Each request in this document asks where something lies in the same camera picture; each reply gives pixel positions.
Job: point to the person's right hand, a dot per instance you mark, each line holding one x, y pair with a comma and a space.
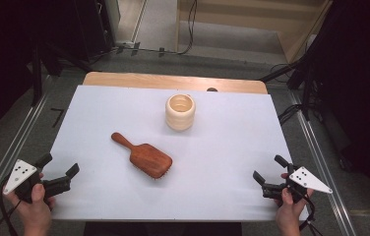
288, 213

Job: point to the black metal stand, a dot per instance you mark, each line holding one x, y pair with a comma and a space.
36, 75

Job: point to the small dark round object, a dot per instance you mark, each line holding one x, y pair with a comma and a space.
212, 89

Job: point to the white power strip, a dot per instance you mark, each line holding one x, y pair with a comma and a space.
125, 44

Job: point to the white table board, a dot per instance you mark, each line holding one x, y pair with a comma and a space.
206, 157

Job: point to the person's dark clothing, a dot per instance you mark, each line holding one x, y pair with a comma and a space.
163, 229

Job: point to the light wooden shelf unit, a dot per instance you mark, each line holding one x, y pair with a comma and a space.
255, 19

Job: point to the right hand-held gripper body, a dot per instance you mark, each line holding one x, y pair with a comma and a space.
306, 178

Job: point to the light wooden table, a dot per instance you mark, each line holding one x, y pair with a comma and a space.
173, 81

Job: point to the metal floor rail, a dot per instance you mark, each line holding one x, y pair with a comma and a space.
7, 157
324, 170

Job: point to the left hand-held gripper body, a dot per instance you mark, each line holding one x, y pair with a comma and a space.
20, 175

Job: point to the cream ribbed cup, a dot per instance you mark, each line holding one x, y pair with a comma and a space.
180, 118

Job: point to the brown wooden hairbrush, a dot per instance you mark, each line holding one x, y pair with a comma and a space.
148, 159

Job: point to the black cabinet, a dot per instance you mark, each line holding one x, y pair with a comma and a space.
92, 26

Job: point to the person's left hand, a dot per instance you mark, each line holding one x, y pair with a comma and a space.
37, 213

